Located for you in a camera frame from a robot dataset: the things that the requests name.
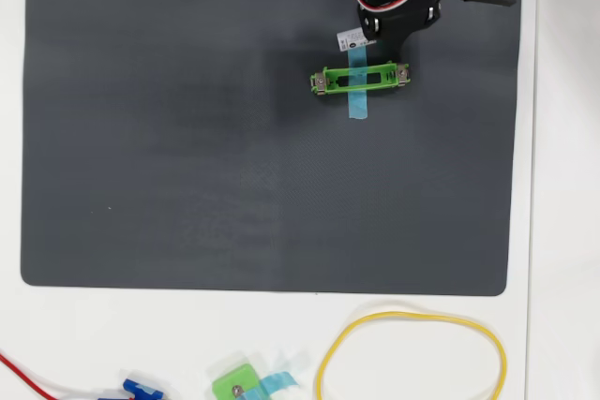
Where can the dark grey textured mat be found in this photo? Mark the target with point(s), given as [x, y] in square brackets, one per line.
[234, 208]

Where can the green printed block with screw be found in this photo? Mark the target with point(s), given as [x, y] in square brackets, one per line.
[234, 381]

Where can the green battery holder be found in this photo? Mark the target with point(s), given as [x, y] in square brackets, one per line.
[401, 74]

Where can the white AA battery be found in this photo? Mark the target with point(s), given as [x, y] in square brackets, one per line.
[352, 38]

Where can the long blue masking tape strip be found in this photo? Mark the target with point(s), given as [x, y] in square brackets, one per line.
[358, 105]

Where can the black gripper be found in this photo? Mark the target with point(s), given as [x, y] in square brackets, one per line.
[399, 31]

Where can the short blue tape piece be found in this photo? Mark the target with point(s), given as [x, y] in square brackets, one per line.
[276, 380]

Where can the yellow rubber band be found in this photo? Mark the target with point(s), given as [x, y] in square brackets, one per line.
[398, 313]

